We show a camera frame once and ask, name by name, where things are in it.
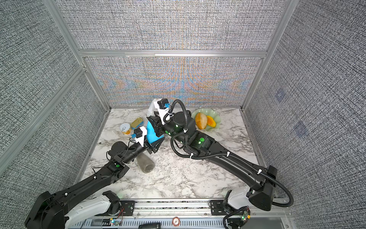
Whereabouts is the white translucent spray nozzle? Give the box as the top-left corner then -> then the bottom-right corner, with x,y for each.
146,98 -> 159,117

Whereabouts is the blue plastic spray bottle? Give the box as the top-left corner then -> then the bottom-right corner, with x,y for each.
146,121 -> 164,144

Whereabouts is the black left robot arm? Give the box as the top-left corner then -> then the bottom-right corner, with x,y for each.
24,138 -> 164,229

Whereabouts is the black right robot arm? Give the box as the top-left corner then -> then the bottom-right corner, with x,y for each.
147,112 -> 280,211

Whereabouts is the gold rectangular tin can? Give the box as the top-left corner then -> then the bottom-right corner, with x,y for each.
131,117 -> 144,130

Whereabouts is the grey translucent bottle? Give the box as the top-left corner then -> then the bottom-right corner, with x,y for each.
136,153 -> 155,174

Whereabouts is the round white-lid can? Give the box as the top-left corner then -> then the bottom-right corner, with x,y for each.
120,123 -> 132,135

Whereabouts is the small orange fruit slice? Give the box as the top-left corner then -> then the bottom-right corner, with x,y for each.
206,115 -> 216,128

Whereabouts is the light green wavy plate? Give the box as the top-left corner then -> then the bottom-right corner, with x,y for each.
191,108 -> 222,132

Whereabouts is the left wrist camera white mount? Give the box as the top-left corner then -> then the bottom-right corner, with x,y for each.
132,126 -> 147,147

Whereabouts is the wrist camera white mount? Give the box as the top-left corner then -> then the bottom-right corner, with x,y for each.
153,98 -> 170,125
132,126 -> 147,147

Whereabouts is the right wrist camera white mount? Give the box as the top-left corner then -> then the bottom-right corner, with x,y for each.
153,98 -> 170,125

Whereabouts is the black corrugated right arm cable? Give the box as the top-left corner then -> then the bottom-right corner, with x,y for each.
168,99 -> 295,208

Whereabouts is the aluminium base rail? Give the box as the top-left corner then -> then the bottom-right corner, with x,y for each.
68,198 -> 298,229

